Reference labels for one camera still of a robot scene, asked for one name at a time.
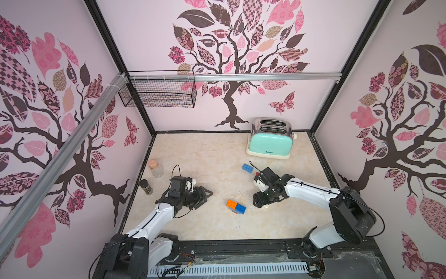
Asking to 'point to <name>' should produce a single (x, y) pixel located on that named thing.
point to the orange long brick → (232, 204)
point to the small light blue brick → (240, 209)
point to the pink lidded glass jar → (157, 170)
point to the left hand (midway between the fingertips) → (212, 199)
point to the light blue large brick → (247, 168)
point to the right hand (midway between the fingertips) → (259, 200)
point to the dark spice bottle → (144, 185)
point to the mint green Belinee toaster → (270, 138)
